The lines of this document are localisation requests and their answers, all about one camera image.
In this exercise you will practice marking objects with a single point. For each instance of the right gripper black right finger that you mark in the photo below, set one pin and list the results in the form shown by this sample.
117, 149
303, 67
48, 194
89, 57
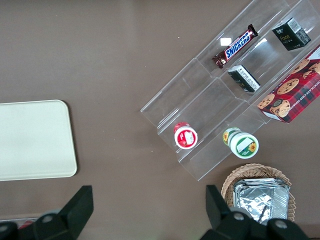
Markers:
220, 215

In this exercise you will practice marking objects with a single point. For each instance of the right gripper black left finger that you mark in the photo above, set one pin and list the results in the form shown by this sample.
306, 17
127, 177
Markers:
75, 210

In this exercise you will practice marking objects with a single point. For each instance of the light tan wicker basket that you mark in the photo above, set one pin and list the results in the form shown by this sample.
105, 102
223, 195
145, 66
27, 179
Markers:
252, 171

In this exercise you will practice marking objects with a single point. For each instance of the cream rectangular serving tray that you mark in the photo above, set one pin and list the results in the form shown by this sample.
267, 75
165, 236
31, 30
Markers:
32, 140

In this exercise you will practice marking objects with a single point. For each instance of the aluminium foil container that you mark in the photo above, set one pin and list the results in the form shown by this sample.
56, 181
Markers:
260, 200

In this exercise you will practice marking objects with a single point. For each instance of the green label white-lid jar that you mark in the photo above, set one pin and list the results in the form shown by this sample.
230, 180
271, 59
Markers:
243, 146

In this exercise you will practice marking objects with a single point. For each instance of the red label white-lid jar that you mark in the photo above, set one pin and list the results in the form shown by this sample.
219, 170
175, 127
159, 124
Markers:
185, 137

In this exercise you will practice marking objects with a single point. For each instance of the clear acrylic stepped display stand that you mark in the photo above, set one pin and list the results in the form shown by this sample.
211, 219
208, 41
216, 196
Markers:
200, 105

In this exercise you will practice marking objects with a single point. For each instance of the small black carton box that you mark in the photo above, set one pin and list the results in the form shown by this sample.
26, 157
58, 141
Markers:
243, 78
290, 37

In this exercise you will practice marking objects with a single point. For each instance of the red tartan cookie box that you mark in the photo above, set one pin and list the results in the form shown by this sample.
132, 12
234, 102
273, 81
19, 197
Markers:
292, 95

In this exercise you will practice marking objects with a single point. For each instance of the Snickers chocolate bar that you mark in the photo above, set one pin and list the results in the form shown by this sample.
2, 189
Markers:
236, 46

